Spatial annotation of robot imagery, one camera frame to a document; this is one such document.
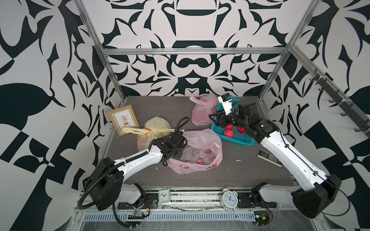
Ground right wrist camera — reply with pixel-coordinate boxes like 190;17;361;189
218;93;234;115

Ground red textured fruit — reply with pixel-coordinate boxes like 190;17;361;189
223;130;235;138

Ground left circuit board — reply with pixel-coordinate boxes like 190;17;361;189
128;210;147;219

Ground circuit board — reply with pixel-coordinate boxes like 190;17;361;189
254;212;273;227
128;210;147;219

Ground wooden picture frame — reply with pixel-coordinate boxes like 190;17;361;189
108;105;140;136

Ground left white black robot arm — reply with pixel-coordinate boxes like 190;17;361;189
77;131;188;211

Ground small pink plastic bag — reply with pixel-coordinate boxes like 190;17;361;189
189;94;219;126

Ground black corrugated cable hose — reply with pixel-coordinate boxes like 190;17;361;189
76;116;190;228

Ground round red apple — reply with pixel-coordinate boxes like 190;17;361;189
238;128;246;134

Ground wall hook rail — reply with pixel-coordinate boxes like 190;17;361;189
310;68;370;139

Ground yellow plastic bag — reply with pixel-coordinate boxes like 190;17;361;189
122;116;173;152

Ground right circuit board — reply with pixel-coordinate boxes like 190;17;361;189
254;212;273;227

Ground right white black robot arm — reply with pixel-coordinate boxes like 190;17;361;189
209;102;342;218

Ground round silver alarm clock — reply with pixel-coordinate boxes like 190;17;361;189
220;188;239;211

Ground large pink plastic bag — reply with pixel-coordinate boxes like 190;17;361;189
167;129;223;175

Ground white slotted cable duct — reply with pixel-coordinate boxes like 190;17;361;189
83;210;255;222

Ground teal plastic basket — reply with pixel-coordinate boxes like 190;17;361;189
209;93;258;146

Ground grey calculator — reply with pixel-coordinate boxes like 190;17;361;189
257;150;282;167

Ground small teal square clock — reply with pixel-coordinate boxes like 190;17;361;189
158;189;171;205

